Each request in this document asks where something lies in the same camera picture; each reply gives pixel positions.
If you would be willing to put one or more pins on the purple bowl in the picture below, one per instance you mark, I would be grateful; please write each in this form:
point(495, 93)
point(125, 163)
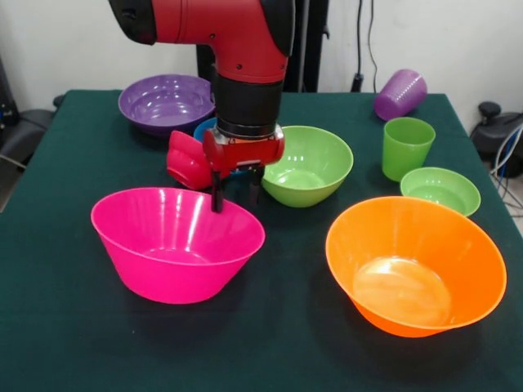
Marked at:
point(163, 102)

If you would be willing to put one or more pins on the black robot column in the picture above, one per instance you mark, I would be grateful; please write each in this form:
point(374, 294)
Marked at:
point(310, 49)

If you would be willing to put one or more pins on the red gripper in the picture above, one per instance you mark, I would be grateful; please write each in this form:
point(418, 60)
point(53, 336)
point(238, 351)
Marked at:
point(245, 155)

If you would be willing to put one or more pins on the purple cup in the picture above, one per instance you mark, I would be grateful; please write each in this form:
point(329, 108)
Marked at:
point(400, 96)

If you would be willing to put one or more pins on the small green bowl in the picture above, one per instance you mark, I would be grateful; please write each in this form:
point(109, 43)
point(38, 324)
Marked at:
point(441, 192)

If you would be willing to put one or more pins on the green cup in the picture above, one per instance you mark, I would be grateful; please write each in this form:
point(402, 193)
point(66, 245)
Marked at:
point(406, 151)

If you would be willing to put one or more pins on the small blue bowl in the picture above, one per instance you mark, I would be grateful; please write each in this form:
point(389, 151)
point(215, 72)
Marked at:
point(202, 130)

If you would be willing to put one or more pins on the small red bowl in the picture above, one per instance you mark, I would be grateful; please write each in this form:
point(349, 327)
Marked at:
point(186, 163)

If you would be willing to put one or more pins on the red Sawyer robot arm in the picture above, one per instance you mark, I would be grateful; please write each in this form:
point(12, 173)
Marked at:
point(237, 41)

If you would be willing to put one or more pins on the large orange bowl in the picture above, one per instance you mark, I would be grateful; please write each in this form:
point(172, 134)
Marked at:
point(414, 269)

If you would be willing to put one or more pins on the large pink bowl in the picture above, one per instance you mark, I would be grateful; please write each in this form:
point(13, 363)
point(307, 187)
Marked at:
point(175, 269)

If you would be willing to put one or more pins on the medium green bowl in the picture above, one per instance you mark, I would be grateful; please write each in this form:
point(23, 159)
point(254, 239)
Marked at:
point(310, 171)

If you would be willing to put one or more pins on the dark green tablecloth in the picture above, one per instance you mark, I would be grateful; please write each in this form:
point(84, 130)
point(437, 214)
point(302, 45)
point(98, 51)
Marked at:
point(265, 326)

